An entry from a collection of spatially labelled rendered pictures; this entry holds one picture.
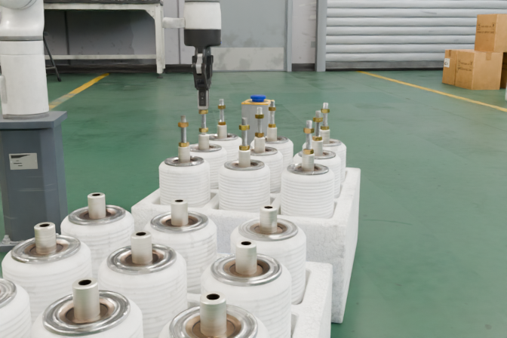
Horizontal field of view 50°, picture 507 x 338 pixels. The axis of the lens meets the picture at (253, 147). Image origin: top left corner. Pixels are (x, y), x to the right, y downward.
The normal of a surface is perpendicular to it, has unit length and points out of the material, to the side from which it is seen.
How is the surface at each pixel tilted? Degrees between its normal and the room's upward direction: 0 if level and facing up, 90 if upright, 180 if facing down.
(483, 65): 90
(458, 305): 0
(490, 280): 0
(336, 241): 90
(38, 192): 90
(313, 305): 0
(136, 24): 90
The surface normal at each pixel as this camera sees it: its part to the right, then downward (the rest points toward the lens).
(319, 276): 0.00, -0.98
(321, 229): -0.25, 0.21
